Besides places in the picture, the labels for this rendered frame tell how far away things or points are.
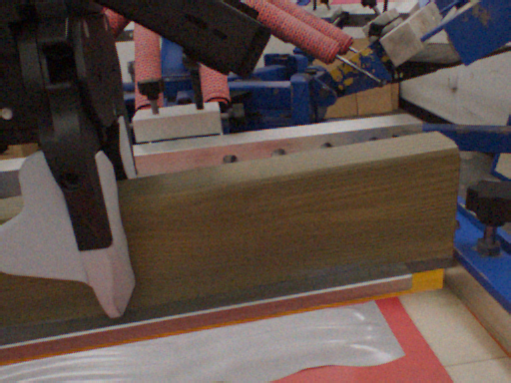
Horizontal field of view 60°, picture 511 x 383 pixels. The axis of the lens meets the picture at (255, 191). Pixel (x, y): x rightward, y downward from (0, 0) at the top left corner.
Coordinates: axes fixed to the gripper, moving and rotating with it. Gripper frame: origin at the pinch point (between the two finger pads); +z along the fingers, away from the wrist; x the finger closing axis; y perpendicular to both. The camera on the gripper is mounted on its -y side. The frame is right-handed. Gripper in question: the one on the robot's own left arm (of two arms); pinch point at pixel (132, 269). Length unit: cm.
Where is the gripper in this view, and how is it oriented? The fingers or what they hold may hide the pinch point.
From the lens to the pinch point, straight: 26.0
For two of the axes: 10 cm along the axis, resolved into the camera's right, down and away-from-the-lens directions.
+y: -9.9, 1.2, -0.7
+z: 0.8, 9.1, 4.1
